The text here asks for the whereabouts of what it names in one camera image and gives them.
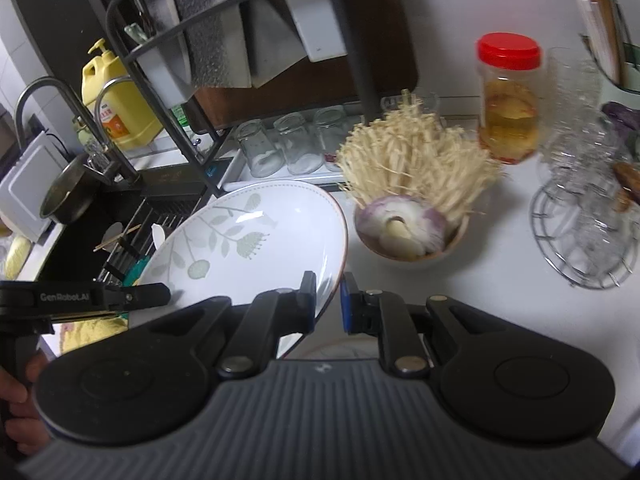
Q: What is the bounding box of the white utensil holder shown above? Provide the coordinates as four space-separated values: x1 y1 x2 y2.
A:
279 0 349 63

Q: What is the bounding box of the steel pot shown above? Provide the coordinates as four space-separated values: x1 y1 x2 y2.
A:
39 152 102 225

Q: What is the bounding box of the steel kitchen faucet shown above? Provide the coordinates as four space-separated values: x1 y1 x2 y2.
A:
15 76 142 184

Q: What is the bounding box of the dark wooden cutting board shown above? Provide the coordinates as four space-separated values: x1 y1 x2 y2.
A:
192 0 419 132

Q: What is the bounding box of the brown food piece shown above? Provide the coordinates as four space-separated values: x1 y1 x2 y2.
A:
612 161 640 213

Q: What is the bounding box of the yellow cloth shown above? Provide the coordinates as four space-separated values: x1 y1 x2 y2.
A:
59 316 130 357

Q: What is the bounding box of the slim steel faucet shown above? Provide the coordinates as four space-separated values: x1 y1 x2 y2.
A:
94 76 137 111

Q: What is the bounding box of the wire rack with glasses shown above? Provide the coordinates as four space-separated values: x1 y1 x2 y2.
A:
537 47 640 281

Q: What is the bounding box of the tan bowl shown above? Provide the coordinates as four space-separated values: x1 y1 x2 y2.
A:
354 200 470 263

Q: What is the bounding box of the pale green chopstick holder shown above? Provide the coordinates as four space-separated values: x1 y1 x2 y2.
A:
580 2 640 97

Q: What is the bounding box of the red lid glass jar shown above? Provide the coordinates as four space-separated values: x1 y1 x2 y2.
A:
475 32 544 165

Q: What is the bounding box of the black sink drain rack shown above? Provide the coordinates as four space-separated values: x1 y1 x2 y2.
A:
94 194 213 287

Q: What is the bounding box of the white ribbed plastic board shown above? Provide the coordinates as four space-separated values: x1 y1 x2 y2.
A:
0 130 69 242

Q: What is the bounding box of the person's left hand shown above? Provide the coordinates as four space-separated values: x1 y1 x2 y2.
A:
0 351 53 456

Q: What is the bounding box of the halved purple onion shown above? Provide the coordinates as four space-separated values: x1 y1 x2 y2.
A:
361 195 447 261

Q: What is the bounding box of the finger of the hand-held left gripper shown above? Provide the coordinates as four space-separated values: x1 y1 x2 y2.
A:
102 282 172 318

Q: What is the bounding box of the textured grey board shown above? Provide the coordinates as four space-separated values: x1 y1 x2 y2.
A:
170 0 252 89

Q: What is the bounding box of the steel wire cup rack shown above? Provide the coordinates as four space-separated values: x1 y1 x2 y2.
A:
530 160 639 291

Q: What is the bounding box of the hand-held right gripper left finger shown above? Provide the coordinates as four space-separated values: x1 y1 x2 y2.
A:
145 270 319 381

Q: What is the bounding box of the yellow detergent bottle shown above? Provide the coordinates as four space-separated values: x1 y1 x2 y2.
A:
81 38 164 151

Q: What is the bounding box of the bundle of chopsticks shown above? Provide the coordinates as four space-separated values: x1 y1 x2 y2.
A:
572 0 627 86

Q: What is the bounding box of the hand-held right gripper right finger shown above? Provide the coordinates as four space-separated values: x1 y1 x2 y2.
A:
339 271 501 380

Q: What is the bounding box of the purple vegetable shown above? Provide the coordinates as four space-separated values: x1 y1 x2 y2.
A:
601 101 640 147

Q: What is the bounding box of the wooden chopstick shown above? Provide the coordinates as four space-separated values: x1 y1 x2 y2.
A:
93 224 142 252

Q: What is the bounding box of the black metal dish rack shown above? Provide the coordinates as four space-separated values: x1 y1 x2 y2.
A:
105 0 397 199

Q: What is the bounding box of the white drip tray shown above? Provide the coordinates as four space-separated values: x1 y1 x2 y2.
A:
220 156 352 194

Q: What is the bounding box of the green scrubber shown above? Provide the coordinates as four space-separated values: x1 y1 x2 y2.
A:
121 255 152 287

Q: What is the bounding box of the white leaf pattern plate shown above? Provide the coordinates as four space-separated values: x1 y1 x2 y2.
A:
135 179 349 360

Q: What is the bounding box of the clear glass jar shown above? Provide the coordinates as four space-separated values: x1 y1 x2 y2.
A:
313 106 352 172
235 119 284 179
273 112 325 175

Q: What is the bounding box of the grey cutting board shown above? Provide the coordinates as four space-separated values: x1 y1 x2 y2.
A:
244 0 302 87

